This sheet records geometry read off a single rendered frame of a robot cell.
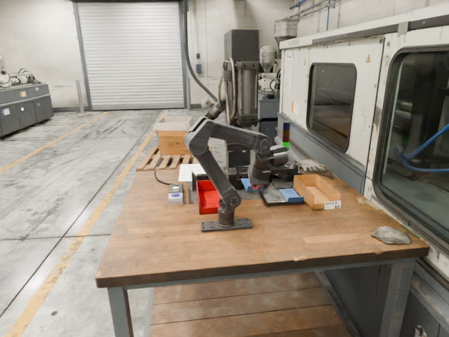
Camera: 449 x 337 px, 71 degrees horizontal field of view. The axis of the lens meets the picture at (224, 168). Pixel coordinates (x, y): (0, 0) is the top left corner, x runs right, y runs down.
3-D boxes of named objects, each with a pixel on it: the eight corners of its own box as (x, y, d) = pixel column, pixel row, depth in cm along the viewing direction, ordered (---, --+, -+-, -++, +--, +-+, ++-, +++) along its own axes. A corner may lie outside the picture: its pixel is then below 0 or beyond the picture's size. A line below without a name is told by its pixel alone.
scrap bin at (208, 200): (199, 214, 133) (198, 202, 131) (196, 192, 157) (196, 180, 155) (227, 212, 135) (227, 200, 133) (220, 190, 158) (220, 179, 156)
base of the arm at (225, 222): (199, 205, 124) (200, 213, 117) (249, 202, 126) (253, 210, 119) (200, 223, 126) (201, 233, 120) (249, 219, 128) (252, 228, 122)
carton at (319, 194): (312, 212, 136) (313, 195, 133) (292, 190, 159) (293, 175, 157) (340, 210, 137) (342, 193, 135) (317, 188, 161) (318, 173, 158)
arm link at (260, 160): (266, 159, 126) (270, 147, 121) (272, 170, 122) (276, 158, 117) (250, 162, 124) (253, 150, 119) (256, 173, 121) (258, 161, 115)
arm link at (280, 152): (279, 159, 128) (278, 130, 124) (290, 165, 120) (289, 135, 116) (253, 164, 125) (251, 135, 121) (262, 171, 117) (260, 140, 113)
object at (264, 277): (127, 467, 125) (93, 277, 95) (150, 294, 217) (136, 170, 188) (391, 424, 138) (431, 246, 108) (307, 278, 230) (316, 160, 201)
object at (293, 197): (288, 203, 138) (288, 197, 137) (278, 190, 152) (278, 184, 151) (303, 202, 138) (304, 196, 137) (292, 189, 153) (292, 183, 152)
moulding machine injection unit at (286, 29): (245, 85, 689) (245, 23, 648) (283, 85, 694) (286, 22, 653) (268, 99, 450) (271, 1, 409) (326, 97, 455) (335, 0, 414)
